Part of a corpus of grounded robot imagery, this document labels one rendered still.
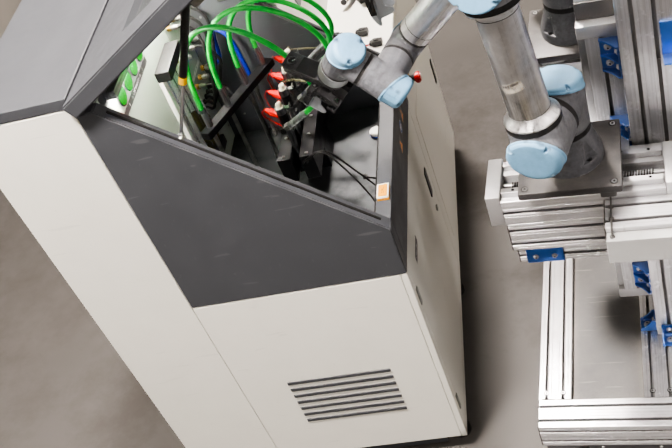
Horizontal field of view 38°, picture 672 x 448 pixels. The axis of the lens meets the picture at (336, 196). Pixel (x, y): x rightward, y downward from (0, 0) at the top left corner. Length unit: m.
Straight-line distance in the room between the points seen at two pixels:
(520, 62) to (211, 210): 0.85
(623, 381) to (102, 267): 1.44
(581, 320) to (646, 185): 0.84
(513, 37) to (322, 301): 0.98
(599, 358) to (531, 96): 1.16
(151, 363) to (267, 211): 0.70
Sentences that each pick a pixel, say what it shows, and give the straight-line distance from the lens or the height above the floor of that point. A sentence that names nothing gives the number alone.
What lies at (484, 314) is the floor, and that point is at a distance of 3.35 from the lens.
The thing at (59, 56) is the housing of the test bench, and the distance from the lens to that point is 2.37.
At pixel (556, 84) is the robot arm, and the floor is 1.27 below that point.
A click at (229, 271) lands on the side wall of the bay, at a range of 2.48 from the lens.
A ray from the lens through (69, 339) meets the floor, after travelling 3.99.
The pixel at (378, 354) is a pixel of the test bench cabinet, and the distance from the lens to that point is 2.68.
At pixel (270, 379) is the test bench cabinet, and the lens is 2.81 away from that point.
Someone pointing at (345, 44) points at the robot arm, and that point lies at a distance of 2.03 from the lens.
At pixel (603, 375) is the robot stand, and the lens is 2.87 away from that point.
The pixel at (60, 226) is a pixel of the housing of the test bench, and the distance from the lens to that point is 2.48.
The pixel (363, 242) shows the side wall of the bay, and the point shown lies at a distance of 2.36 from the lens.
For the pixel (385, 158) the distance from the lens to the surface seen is 2.52.
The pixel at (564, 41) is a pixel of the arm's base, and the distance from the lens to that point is 2.58.
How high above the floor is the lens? 2.53
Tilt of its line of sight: 40 degrees down
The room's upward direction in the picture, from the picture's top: 22 degrees counter-clockwise
